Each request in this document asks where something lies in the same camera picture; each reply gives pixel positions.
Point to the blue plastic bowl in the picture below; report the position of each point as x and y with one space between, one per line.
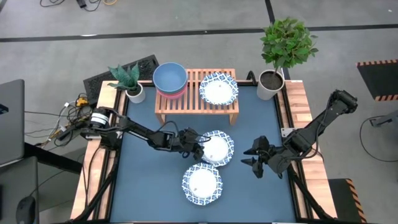
170 77

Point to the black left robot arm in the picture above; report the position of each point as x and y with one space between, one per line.
140 135

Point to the large white plant pot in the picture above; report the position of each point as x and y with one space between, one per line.
268 91

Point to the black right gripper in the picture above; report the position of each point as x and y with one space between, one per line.
273 158

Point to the small snake plant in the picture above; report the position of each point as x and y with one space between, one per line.
126 77

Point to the grey desk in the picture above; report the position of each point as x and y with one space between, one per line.
18 186

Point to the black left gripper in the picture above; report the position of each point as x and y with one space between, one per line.
188 143

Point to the black power adapter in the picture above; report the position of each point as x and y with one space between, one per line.
82 3

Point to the blue patterned paper bowl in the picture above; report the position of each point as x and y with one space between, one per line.
218 89
217 149
202 185

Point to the black hazard-striped floor mat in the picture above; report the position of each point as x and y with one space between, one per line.
377 77
340 202

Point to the small black device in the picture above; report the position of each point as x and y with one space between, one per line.
3 109

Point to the grey metal bracket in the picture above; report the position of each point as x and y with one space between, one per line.
387 119

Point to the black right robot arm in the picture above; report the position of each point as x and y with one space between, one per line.
314 130

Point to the black metal frame strut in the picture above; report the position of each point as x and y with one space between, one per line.
97 193
308 193

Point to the yellow connector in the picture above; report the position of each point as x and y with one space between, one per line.
81 101

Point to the wooden slatted shelf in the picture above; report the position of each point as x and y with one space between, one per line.
192 105

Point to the grey laptop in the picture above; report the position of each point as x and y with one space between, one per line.
12 124

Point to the black computer mouse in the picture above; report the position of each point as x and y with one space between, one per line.
26 210

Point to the leafy green tree plant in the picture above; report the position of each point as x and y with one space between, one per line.
287 43

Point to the pink plastic bowl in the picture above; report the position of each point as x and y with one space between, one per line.
172 96

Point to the black desk beam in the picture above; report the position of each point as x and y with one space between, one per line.
53 157

